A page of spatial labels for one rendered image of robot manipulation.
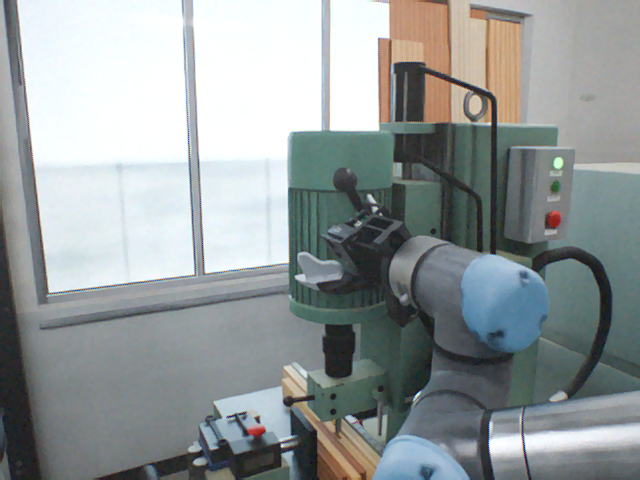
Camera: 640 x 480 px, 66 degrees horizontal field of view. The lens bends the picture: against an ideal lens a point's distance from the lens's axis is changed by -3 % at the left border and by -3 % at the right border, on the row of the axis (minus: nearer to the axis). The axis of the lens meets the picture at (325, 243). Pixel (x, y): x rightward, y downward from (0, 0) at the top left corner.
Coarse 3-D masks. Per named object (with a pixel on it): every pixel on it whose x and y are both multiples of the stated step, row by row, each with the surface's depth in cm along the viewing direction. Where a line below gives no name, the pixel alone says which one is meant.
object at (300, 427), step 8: (296, 408) 95; (296, 416) 93; (304, 416) 92; (296, 424) 93; (304, 424) 90; (296, 432) 93; (304, 432) 90; (312, 432) 88; (280, 440) 90; (288, 440) 91; (296, 440) 91; (304, 440) 90; (312, 440) 88; (288, 448) 90; (296, 448) 91; (304, 448) 90; (312, 448) 88; (296, 456) 95; (304, 456) 91; (312, 456) 89; (304, 464) 91; (312, 464) 89; (312, 472) 89
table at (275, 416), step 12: (240, 396) 118; (252, 396) 118; (264, 396) 118; (276, 396) 118; (216, 408) 113; (228, 408) 113; (240, 408) 113; (252, 408) 113; (264, 408) 113; (276, 408) 113; (288, 408) 113; (264, 420) 108; (276, 420) 108; (288, 420) 108; (276, 432) 104; (288, 432) 104; (288, 456) 96; (300, 468) 92
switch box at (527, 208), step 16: (512, 160) 86; (528, 160) 83; (544, 160) 82; (512, 176) 86; (528, 176) 83; (544, 176) 83; (560, 176) 85; (512, 192) 87; (528, 192) 83; (544, 192) 84; (560, 192) 85; (512, 208) 87; (528, 208) 84; (544, 208) 84; (560, 208) 86; (512, 224) 87; (528, 224) 84; (544, 224) 85; (560, 224) 87; (528, 240) 85; (544, 240) 86
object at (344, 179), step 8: (344, 168) 69; (336, 176) 69; (344, 176) 68; (352, 176) 68; (336, 184) 69; (344, 184) 68; (352, 184) 69; (352, 192) 70; (352, 200) 71; (360, 200) 71; (360, 208) 71; (424, 320) 80; (432, 328) 81; (432, 336) 82; (432, 352) 86
